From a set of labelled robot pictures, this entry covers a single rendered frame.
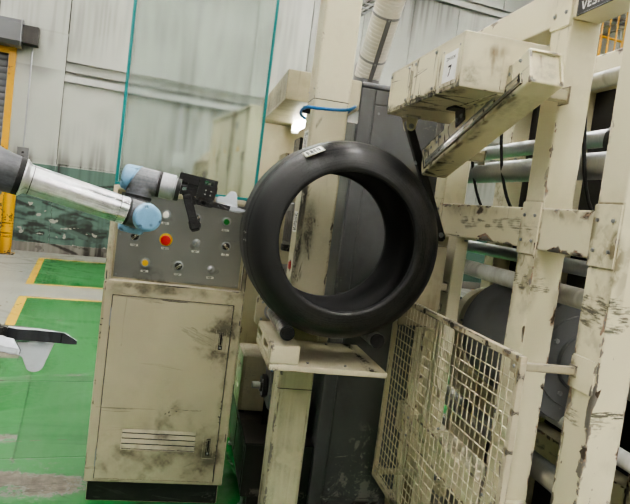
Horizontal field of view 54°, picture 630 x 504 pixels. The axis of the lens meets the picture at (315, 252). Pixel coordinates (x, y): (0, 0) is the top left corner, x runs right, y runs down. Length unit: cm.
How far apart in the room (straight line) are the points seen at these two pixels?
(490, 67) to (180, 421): 178
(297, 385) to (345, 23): 129
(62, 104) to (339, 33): 893
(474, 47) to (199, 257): 139
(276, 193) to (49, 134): 921
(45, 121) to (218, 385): 862
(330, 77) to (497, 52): 69
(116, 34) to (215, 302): 890
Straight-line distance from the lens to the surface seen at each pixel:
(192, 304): 254
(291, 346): 187
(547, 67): 172
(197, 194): 184
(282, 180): 178
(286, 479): 242
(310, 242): 220
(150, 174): 185
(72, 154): 1090
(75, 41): 1110
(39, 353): 96
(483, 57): 174
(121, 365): 261
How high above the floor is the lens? 128
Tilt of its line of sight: 4 degrees down
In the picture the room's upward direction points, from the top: 7 degrees clockwise
